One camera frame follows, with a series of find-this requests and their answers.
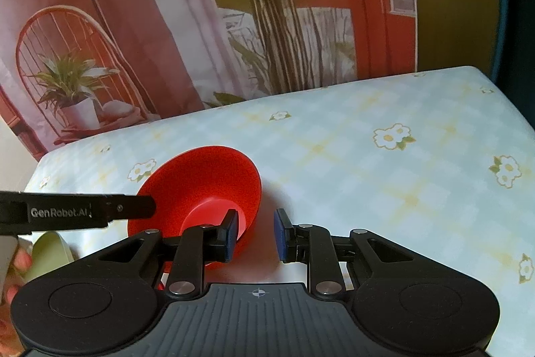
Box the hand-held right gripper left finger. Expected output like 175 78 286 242
96 208 240 299

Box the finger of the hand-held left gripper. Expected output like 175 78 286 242
100 194 158 226

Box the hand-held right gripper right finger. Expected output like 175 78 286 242
273 208 415 297

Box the pale green plate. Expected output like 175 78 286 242
23 231 75 283

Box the red bowl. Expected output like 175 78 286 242
126 147 263 291

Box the person's left hand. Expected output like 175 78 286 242
0 246 36 341

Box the floral checked tablecloth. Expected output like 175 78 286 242
25 66 535 357

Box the printed room backdrop cloth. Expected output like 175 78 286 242
0 0 419 158

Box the teal curtain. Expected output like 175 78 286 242
491 0 535 98

